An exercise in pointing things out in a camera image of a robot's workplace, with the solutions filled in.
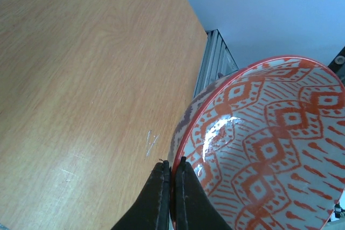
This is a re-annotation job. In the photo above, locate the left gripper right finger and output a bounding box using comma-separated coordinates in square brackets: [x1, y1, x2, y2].
[174, 157, 231, 230]

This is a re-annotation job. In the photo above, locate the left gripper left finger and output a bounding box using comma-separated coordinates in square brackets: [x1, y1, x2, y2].
[112, 160, 170, 230]

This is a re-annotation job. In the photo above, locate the red patterned small dish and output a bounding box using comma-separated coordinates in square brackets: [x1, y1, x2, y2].
[169, 56, 344, 229]

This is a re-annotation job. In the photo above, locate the aluminium mounting rail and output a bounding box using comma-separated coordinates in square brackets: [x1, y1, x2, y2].
[193, 30, 239, 97]

